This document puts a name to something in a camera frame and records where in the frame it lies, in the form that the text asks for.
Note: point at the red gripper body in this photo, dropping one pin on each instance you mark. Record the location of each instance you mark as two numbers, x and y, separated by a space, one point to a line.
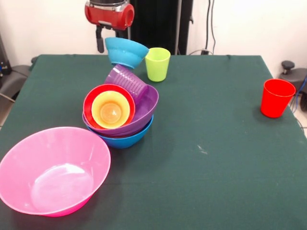
108 18

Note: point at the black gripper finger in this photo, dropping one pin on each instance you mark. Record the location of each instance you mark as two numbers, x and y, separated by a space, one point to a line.
116 34
99 40

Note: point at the small light blue bowl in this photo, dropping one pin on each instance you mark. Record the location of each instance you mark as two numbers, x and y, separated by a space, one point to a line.
124 52

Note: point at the purple cup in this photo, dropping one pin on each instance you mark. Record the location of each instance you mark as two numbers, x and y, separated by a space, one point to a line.
129 81

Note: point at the small crimson bowl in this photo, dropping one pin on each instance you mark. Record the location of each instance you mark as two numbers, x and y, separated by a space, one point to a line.
87 107

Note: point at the yellow cup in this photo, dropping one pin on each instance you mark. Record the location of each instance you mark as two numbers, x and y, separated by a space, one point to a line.
110 110

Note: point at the large purple bowl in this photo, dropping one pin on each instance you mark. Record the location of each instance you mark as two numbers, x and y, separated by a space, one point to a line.
146 107

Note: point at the large blue bowl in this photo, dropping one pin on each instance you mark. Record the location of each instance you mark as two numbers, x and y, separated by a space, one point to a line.
127 141

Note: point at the large pink bowl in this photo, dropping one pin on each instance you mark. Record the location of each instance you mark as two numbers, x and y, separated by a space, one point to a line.
55 172

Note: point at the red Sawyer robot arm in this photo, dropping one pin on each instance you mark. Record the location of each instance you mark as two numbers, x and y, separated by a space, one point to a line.
108 3

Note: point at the green cup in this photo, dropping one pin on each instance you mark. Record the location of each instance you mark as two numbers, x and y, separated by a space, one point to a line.
157 69

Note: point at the black power plug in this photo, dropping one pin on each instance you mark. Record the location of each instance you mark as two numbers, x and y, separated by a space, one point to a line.
204 51

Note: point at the black equipment box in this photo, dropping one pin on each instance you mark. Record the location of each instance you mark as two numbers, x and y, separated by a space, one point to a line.
3 62

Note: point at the dark green table cloth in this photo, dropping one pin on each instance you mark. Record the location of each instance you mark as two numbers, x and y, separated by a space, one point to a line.
192 179

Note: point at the red cup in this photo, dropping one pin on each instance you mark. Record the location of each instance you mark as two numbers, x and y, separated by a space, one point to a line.
275 103

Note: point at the black knob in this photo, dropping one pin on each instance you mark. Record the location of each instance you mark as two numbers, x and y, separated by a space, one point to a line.
287 64

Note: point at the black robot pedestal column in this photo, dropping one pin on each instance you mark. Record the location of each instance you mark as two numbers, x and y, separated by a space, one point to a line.
158 24

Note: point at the black pedestal leg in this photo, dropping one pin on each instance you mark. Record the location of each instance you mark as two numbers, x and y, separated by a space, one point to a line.
14 76
299 74

